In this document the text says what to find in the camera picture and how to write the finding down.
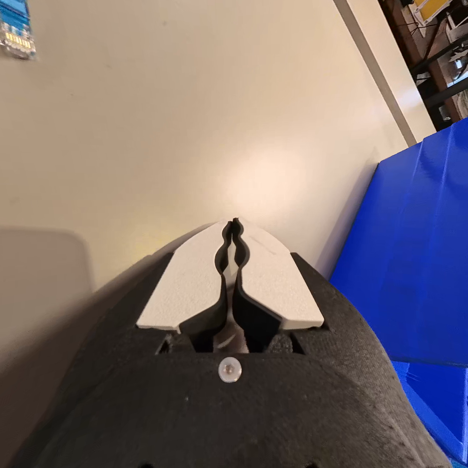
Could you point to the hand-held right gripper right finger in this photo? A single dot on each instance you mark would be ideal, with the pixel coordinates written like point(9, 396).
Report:
point(278, 285)

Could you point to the blue plastic bin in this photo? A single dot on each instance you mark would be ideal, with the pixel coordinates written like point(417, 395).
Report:
point(420, 256)

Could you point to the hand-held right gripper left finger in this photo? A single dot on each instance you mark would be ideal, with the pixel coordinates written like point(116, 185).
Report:
point(182, 285)

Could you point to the dark storage shelf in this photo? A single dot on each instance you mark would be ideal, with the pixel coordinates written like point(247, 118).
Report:
point(437, 73)

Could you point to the yellow sheet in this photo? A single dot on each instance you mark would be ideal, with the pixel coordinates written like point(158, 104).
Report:
point(429, 8)

